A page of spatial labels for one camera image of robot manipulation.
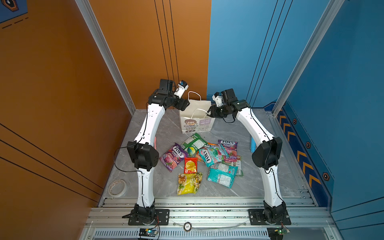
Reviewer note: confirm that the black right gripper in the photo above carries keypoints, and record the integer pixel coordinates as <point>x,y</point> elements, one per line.
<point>213,114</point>

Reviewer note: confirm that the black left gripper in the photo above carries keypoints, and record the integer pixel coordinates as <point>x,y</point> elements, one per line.
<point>182,104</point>

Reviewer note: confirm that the white paper bag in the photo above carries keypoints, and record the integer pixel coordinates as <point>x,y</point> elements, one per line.
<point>195,119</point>

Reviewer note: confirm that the teal Fox's candy bag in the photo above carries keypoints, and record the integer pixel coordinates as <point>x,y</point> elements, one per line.
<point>213,154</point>

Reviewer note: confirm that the purple Fox's candy bag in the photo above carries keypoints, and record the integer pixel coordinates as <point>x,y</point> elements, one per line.
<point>173,157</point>

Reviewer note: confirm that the teal white candy bag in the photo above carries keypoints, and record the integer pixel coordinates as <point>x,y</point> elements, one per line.
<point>222,174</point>

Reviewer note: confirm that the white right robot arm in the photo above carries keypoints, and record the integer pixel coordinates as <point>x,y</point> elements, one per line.
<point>266,155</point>

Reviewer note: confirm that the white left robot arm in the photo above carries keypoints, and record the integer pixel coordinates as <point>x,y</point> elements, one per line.
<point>142,150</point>

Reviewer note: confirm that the purple Fox's bag right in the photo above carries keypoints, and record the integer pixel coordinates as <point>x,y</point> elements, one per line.
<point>231,148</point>

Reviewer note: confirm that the green white snack bag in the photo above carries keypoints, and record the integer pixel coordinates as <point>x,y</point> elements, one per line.
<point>238,164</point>

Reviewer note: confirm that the yellow snack bag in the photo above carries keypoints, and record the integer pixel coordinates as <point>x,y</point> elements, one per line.
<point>189,183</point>

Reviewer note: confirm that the blue cylinder tool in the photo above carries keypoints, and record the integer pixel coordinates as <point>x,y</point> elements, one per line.
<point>253,145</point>

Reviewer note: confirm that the red yellow snack packet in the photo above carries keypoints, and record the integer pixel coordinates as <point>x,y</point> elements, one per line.
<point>191,166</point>

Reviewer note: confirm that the clear tape roll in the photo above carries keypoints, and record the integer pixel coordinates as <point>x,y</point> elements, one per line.
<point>117,188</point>

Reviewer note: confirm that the green circuit board left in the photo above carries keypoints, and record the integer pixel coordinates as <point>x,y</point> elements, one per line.
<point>148,234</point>

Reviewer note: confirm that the green circuit board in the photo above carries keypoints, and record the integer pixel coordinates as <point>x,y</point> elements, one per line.
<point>148,234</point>
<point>277,234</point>

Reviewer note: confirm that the green circuit board right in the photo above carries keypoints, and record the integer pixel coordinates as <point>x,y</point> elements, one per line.
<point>277,234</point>

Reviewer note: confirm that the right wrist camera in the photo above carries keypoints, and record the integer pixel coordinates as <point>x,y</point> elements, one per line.
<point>218,99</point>

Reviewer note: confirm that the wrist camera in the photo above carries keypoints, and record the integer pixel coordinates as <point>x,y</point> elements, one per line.
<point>181,88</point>
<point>218,99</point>

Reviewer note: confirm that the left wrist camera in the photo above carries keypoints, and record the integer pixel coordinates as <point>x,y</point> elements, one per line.
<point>181,88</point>

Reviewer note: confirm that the aluminium rail frame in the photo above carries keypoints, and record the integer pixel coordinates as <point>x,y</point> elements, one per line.
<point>212,218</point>

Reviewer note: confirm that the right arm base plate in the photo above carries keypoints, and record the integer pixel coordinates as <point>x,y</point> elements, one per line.
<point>268,217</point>

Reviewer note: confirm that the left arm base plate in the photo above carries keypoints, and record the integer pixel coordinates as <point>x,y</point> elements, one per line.
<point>151,217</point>

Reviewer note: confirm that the aluminium corner post left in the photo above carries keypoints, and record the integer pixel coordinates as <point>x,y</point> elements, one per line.
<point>101,42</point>

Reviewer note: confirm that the aluminium corner post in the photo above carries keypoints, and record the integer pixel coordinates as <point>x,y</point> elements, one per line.
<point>317,36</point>
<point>101,42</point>

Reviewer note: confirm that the aluminium corner post right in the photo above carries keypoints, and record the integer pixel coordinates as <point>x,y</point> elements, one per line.
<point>317,36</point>

